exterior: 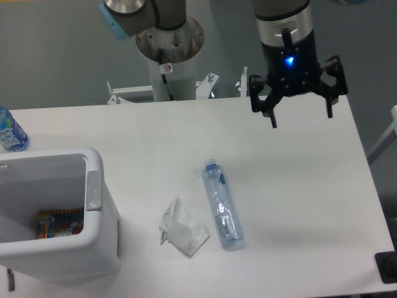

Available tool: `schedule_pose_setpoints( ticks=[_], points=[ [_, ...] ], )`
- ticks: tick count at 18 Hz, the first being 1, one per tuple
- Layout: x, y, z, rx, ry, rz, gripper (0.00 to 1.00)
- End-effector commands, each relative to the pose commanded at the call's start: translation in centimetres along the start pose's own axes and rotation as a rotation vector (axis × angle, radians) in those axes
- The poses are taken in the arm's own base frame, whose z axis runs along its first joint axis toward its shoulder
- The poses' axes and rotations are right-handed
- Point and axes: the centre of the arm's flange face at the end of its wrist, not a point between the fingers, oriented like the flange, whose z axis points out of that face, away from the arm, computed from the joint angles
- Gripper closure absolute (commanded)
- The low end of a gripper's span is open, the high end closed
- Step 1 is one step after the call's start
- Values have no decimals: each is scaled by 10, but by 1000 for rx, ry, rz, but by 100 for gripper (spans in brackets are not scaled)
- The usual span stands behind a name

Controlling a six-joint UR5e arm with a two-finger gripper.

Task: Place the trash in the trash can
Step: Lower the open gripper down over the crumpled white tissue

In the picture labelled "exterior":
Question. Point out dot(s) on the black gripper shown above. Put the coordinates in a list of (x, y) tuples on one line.
[(290, 66)]

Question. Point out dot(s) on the clear plastic bottle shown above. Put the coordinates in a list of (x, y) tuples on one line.
[(227, 222)]

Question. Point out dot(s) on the white paper wrapper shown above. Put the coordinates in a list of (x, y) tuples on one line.
[(181, 229)]

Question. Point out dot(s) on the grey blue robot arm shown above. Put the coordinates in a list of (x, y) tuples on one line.
[(280, 23)]

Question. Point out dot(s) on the white plastic trash can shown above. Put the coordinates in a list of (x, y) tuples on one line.
[(32, 181)]

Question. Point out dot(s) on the black clamp at table edge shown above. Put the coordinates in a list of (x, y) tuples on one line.
[(386, 263)]

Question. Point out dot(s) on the colourful snack packet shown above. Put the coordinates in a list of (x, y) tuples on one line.
[(60, 222)]

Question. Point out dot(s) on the blue labelled water bottle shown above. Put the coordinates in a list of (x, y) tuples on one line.
[(13, 136)]

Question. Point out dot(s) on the small dark object bottom left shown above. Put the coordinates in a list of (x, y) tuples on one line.
[(10, 280)]

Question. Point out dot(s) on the white metal frame bracket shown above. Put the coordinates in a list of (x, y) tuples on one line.
[(167, 86)]

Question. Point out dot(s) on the white metal frame right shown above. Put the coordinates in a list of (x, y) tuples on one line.
[(384, 140)]

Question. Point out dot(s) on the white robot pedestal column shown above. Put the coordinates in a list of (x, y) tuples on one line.
[(178, 48)]

